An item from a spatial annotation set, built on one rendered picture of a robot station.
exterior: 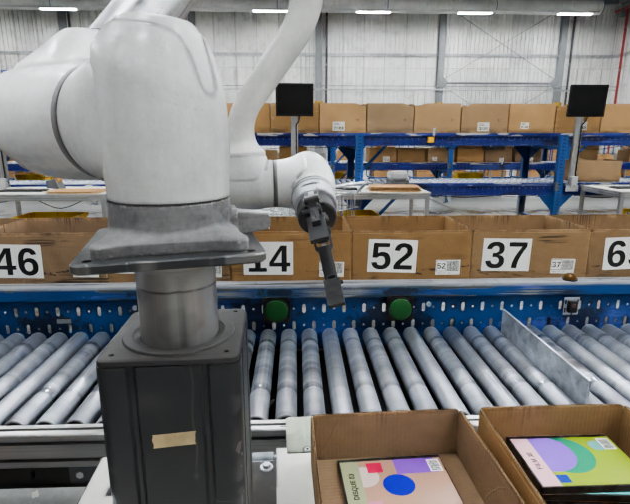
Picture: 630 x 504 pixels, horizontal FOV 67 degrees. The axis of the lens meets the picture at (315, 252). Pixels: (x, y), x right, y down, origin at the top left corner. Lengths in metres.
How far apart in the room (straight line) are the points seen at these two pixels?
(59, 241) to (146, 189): 1.12
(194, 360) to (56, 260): 1.14
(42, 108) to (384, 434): 0.76
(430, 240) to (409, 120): 4.65
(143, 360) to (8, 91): 0.40
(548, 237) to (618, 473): 0.90
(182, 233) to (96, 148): 0.14
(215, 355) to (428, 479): 0.47
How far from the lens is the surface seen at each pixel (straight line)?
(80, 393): 1.33
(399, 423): 0.96
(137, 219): 0.60
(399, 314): 1.55
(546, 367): 1.43
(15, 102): 0.75
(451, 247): 1.61
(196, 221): 0.59
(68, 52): 0.77
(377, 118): 6.10
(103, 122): 0.61
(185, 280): 0.63
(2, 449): 1.25
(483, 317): 1.69
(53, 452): 1.21
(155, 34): 0.60
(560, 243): 1.75
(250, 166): 0.99
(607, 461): 1.03
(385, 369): 1.30
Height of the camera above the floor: 1.34
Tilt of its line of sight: 14 degrees down
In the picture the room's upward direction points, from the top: straight up
